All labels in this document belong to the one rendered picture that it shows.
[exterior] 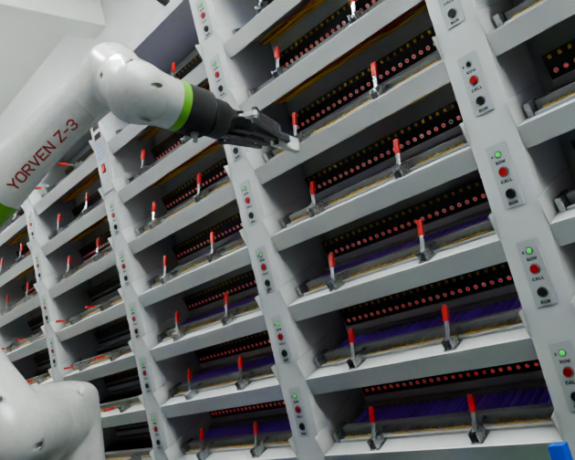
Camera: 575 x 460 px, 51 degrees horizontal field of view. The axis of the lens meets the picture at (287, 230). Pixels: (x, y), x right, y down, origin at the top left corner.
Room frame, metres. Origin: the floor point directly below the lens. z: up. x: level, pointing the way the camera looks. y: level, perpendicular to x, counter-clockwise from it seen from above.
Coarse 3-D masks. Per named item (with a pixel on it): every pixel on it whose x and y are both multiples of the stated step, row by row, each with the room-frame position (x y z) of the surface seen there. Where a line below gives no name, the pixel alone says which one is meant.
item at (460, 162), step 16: (464, 128) 1.15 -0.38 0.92; (432, 144) 1.39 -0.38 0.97; (448, 160) 1.19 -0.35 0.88; (464, 160) 1.17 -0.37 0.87; (352, 176) 1.56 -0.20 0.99; (416, 176) 1.25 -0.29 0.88; (432, 176) 1.23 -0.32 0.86; (448, 176) 1.21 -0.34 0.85; (320, 192) 1.64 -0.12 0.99; (368, 192) 1.36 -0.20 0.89; (384, 192) 1.31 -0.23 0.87; (400, 192) 1.29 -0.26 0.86; (416, 192) 1.26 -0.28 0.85; (288, 208) 1.64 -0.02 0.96; (336, 208) 1.40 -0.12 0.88; (352, 208) 1.38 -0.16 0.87; (368, 208) 1.35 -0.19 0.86; (272, 224) 1.58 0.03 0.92; (304, 224) 1.48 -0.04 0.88; (320, 224) 1.45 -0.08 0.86; (336, 224) 1.43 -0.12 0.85; (272, 240) 1.57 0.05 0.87; (288, 240) 1.54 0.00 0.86; (304, 240) 1.51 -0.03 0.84
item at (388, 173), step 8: (464, 136) 1.22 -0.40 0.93; (440, 144) 1.28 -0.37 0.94; (448, 144) 1.25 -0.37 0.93; (456, 144) 1.24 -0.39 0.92; (424, 152) 1.29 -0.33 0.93; (432, 152) 1.28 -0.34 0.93; (440, 152) 1.27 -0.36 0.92; (408, 160) 1.32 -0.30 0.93; (416, 160) 1.31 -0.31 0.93; (424, 160) 1.30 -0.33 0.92; (392, 168) 1.35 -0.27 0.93; (376, 176) 1.39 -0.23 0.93; (384, 176) 1.38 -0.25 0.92; (360, 184) 1.42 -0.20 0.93; (368, 184) 1.41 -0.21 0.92; (344, 192) 1.46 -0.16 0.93; (352, 192) 1.44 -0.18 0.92; (328, 200) 1.50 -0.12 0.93; (336, 200) 1.49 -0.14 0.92; (304, 208) 1.57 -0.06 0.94; (288, 216) 1.60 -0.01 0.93; (296, 216) 1.59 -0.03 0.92
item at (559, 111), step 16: (560, 48) 1.14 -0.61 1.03; (560, 64) 1.16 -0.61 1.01; (560, 80) 1.17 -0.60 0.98; (528, 96) 1.15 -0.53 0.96; (544, 96) 1.10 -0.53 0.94; (560, 96) 1.08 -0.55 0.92; (512, 112) 1.08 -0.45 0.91; (528, 112) 1.10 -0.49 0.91; (544, 112) 1.07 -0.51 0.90; (560, 112) 1.03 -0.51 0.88; (528, 128) 1.07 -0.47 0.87; (544, 128) 1.06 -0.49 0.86; (560, 128) 1.04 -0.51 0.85; (528, 144) 1.09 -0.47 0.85
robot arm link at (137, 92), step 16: (112, 64) 0.96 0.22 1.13; (128, 64) 0.94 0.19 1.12; (144, 64) 0.95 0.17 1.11; (96, 80) 1.00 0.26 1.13; (112, 80) 0.94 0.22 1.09; (128, 80) 0.93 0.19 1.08; (144, 80) 0.94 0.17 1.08; (160, 80) 0.96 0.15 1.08; (176, 80) 1.00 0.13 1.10; (112, 96) 0.94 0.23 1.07; (128, 96) 0.94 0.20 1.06; (144, 96) 0.94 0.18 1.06; (160, 96) 0.96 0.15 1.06; (176, 96) 0.99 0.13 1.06; (192, 96) 1.01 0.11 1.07; (112, 112) 0.98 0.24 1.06; (128, 112) 0.96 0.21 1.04; (144, 112) 0.96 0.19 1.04; (160, 112) 0.98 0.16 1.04; (176, 112) 1.00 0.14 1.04; (176, 128) 1.03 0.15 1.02
